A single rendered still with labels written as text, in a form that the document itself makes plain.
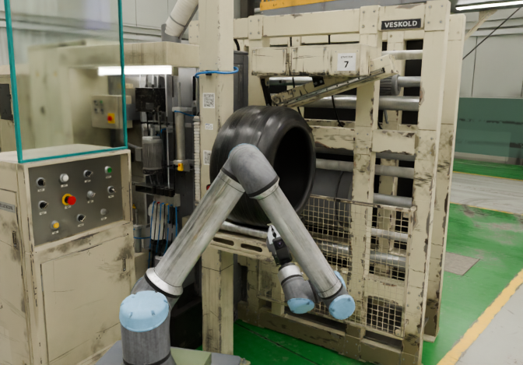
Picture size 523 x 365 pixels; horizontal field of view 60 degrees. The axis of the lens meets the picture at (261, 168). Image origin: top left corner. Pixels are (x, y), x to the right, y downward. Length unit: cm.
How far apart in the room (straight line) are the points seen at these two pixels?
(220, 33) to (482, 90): 947
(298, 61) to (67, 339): 169
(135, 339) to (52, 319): 80
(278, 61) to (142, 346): 150
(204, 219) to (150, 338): 41
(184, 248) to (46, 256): 75
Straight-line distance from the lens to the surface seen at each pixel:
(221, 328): 261
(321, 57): 228
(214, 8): 231
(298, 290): 173
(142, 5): 1280
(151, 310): 149
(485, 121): 1126
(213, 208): 156
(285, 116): 208
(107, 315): 246
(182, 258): 161
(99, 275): 234
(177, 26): 285
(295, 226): 148
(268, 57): 242
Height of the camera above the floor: 158
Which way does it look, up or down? 10 degrees down
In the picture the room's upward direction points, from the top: 1 degrees clockwise
